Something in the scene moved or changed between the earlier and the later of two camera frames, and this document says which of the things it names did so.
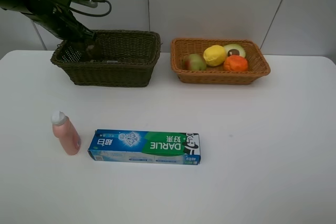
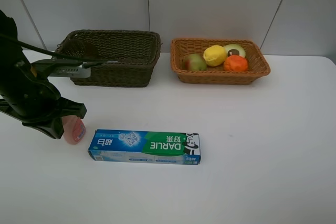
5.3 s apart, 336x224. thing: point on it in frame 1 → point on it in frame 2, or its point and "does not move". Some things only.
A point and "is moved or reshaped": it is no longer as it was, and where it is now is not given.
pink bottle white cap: x=63 y=129 is moved or reshaped
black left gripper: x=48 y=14 → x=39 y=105
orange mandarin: x=235 y=63 does not move
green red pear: x=194 y=62 does not move
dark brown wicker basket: x=127 y=59 does not move
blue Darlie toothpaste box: x=139 y=146 does not move
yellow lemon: x=214 y=55 does not move
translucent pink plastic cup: x=88 y=48 → x=74 y=48
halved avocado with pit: x=234 y=49 does not move
